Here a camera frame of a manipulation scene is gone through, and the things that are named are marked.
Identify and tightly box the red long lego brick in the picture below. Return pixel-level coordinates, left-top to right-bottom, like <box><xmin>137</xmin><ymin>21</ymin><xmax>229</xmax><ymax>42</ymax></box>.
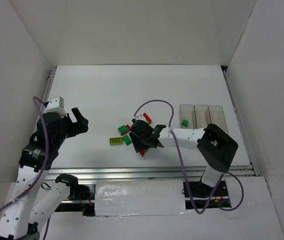
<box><xmin>139</xmin><ymin>149</ymin><xmax>148</xmax><ymax>157</ymax></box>

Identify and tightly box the green curved lego brick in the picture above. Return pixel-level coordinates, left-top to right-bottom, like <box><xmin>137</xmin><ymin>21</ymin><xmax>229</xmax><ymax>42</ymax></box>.
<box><xmin>122</xmin><ymin>135</ymin><xmax>132</xmax><ymax>146</ymax></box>

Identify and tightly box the red curved lego with lime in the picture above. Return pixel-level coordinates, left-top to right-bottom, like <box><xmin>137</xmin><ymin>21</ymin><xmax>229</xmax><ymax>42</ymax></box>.
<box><xmin>143</xmin><ymin>113</ymin><xmax>152</xmax><ymax>124</ymax></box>

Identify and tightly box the green lego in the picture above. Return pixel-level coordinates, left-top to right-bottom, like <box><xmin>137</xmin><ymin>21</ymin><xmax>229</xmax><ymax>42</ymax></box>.
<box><xmin>118</xmin><ymin>124</ymin><xmax>130</xmax><ymax>136</ymax></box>

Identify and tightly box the lime green lego brick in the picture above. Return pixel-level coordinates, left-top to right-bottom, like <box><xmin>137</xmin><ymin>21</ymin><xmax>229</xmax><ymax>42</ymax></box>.
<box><xmin>109</xmin><ymin>137</ymin><xmax>123</xmax><ymax>146</ymax></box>

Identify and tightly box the small green lego cube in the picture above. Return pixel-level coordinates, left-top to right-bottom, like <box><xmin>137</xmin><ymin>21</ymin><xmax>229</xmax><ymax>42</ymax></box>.
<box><xmin>181</xmin><ymin>119</ymin><xmax>189</xmax><ymax>128</ymax></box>

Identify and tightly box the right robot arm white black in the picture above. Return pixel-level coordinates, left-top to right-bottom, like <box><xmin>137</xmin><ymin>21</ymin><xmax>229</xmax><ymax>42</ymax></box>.
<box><xmin>129</xmin><ymin>120</ymin><xmax>238</xmax><ymax>188</ymax></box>

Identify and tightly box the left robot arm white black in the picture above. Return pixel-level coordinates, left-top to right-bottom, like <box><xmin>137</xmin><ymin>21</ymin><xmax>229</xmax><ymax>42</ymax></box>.
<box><xmin>0</xmin><ymin>108</ymin><xmax>89</xmax><ymax>240</ymax></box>

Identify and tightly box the clear container left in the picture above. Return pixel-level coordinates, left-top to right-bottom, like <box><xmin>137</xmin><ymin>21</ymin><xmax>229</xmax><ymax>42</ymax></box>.
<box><xmin>178</xmin><ymin>104</ymin><xmax>197</xmax><ymax>129</ymax></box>

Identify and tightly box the clear container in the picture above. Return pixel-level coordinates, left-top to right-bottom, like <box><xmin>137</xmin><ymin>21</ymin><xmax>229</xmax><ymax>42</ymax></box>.
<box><xmin>178</xmin><ymin>104</ymin><xmax>197</xmax><ymax>129</ymax></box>
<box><xmin>194</xmin><ymin>104</ymin><xmax>211</xmax><ymax>129</ymax></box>
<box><xmin>208</xmin><ymin>105</ymin><xmax>228</xmax><ymax>134</ymax></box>

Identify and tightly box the white foam cover panel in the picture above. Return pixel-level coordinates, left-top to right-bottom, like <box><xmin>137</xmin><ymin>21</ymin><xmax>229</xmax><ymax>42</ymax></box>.
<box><xmin>95</xmin><ymin>179</ymin><xmax>186</xmax><ymax>217</ymax></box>

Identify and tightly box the clear container middle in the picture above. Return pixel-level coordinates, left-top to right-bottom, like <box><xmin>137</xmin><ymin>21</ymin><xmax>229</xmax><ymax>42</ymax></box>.
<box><xmin>194</xmin><ymin>104</ymin><xmax>211</xmax><ymax>129</ymax></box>

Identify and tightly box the clear container right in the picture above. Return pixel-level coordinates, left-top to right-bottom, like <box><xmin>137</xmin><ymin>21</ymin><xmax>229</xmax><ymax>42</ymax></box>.
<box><xmin>208</xmin><ymin>105</ymin><xmax>228</xmax><ymax>134</ymax></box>

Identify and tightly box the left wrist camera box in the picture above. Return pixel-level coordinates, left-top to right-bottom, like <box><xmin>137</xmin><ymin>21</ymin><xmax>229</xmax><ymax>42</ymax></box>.
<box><xmin>45</xmin><ymin>96</ymin><xmax>66</xmax><ymax>116</ymax></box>

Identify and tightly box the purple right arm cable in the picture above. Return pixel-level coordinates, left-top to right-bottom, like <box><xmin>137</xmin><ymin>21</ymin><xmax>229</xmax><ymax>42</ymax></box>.
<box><xmin>133</xmin><ymin>99</ymin><xmax>244</xmax><ymax>215</ymax></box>

